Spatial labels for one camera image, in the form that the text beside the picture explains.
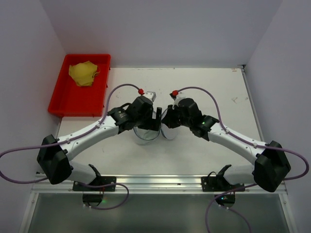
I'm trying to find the white mesh laundry bag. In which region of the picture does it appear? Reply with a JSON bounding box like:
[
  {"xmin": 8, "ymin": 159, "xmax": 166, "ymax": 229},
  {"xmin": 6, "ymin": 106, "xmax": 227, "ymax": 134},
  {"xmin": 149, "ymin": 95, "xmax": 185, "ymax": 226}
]
[{"xmin": 133, "ymin": 123, "xmax": 179, "ymax": 146}]

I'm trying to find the yellow bra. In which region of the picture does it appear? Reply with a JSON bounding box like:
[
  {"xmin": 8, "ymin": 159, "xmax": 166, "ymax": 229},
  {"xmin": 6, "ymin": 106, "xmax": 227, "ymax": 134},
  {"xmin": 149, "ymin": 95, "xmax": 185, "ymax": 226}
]
[{"xmin": 69, "ymin": 61, "xmax": 101, "ymax": 87}]

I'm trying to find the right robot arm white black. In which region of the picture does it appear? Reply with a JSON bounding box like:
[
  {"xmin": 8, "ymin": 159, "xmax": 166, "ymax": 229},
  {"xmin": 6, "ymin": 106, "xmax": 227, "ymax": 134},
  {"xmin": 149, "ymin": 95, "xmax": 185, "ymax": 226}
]
[{"xmin": 162, "ymin": 98, "xmax": 291, "ymax": 192}]

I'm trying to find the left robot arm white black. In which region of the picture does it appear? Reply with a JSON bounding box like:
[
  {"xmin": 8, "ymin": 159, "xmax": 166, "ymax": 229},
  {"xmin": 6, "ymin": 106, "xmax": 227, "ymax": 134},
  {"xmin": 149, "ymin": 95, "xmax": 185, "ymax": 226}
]
[{"xmin": 37, "ymin": 92, "xmax": 162, "ymax": 185}]

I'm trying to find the red plastic tray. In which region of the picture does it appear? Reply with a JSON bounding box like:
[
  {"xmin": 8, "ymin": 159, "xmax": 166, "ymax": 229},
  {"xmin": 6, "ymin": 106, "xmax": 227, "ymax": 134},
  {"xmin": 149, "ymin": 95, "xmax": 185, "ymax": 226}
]
[{"xmin": 48, "ymin": 54, "xmax": 111, "ymax": 117}]

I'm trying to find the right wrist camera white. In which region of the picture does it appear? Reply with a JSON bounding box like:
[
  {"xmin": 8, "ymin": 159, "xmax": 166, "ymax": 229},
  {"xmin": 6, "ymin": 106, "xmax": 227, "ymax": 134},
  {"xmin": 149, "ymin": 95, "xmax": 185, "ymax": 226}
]
[{"xmin": 170, "ymin": 90, "xmax": 187, "ymax": 109}]

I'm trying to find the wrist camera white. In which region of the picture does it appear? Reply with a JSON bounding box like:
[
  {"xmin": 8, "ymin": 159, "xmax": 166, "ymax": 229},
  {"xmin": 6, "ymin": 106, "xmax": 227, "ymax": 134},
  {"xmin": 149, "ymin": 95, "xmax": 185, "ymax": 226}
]
[
  {"xmin": 138, "ymin": 89, "xmax": 156, "ymax": 102},
  {"xmin": 170, "ymin": 90, "xmax": 187, "ymax": 109}
]

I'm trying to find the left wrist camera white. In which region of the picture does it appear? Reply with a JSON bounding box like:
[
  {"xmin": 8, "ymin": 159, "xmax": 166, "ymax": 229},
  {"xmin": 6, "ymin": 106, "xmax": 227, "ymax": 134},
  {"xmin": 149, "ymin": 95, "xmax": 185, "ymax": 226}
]
[{"xmin": 138, "ymin": 89, "xmax": 156, "ymax": 102}]

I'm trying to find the aluminium mounting rail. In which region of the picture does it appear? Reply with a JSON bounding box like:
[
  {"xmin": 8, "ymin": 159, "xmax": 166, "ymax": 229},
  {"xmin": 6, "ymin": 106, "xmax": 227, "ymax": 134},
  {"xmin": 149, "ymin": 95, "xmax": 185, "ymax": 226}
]
[{"xmin": 31, "ymin": 172, "xmax": 289, "ymax": 194}]

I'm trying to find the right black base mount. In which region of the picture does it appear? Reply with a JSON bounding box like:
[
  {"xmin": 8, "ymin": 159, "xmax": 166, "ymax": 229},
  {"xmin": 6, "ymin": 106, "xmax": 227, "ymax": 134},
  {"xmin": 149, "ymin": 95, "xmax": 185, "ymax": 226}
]
[{"xmin": 201, "ymin": 166, "xmax": 245, "ymax": 208}]

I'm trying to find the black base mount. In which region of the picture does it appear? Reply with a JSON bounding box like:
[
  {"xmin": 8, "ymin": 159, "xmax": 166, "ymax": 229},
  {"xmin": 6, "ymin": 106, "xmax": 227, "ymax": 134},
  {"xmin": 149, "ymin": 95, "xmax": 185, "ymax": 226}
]
[
  {"xmin": 72, "ymin": 176, "xmax": 117, "ymax": 206},
  {"xmin": 201, "ymin": 166, "xmax": 245, "ymax": 208}
]

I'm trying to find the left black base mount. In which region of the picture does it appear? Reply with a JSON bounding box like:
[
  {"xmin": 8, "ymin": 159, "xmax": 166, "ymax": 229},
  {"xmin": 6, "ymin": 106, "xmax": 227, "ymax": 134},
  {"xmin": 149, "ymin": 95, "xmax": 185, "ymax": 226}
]
[{"xmin": 72, "ymin": 176, "xmax": 117, "ymax": 206}]

